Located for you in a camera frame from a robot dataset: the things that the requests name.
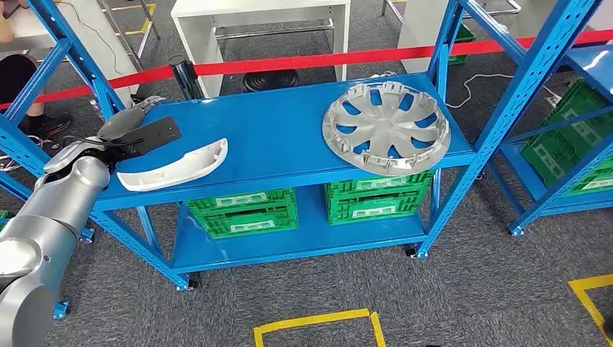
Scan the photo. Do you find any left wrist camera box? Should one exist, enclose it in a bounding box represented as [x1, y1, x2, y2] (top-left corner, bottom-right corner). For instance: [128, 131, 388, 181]
[114, 116, 182, 159]

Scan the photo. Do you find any white curved plastic part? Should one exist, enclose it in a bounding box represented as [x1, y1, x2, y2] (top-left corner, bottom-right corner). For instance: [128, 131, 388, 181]
[116, 138, 229, 192]

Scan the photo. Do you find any person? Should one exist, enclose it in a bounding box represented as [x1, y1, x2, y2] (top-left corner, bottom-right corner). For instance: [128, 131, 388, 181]
[0, 0, 74, 141]

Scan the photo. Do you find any white cable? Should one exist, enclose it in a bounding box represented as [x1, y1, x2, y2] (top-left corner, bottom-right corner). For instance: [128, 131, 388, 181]
[445, 72, 561, 110]

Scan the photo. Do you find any black stanchion post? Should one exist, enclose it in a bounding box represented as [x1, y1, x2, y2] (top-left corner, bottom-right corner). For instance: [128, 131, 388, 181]
[168, 55, 205, 100]

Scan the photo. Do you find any chrome chair base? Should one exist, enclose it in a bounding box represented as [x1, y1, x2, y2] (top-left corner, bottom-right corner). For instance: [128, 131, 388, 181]
[0, 136, 49, 174]

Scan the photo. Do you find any black ribbed stanchion base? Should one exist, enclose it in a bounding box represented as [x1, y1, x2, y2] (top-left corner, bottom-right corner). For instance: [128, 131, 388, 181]
[241, 69, 300, 93]

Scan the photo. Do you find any red barrier belt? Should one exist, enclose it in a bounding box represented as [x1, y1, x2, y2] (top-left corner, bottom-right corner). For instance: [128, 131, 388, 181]
[0, 29, 613, 112]

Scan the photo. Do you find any yellow floor tape square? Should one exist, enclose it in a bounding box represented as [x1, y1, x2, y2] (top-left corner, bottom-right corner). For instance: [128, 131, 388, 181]
[252, 309, 387, 347]
[567, 273, 613, 346]

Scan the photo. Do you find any silver wheel hubcap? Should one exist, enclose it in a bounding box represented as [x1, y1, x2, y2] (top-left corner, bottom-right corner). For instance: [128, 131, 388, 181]
[322, 80, 452, 177]

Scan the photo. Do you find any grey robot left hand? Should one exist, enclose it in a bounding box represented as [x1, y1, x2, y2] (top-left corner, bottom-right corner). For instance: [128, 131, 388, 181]
[98, 95, 167, 142]

